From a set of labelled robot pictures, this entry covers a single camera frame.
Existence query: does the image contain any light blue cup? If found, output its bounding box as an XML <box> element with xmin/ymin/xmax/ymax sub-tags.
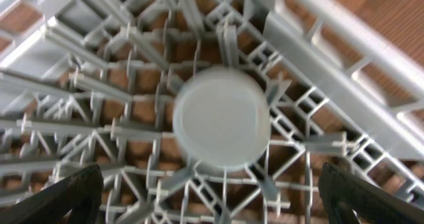
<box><xmin>172</xmin><ymin>68</ymin><xmax>271</xmax><ymax>170</ymax></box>

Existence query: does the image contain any grey dishwasher rack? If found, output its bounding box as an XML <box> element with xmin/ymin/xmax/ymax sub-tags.
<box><xmin>1</xmin><ymin>0</ymin><xmax>423</xmax><ymax>223</ymax></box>

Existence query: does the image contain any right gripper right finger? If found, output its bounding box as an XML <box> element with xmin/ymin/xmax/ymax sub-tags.
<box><xmin>318</xmin><ymin>163</ymin><xmax>423</xmax><ymax>224</ymax></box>

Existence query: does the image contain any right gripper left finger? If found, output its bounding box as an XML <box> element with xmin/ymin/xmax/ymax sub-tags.
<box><xmin>1</xmin><ymin>164</ymin><xmax>103</xmax><ymax>224</ymax></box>

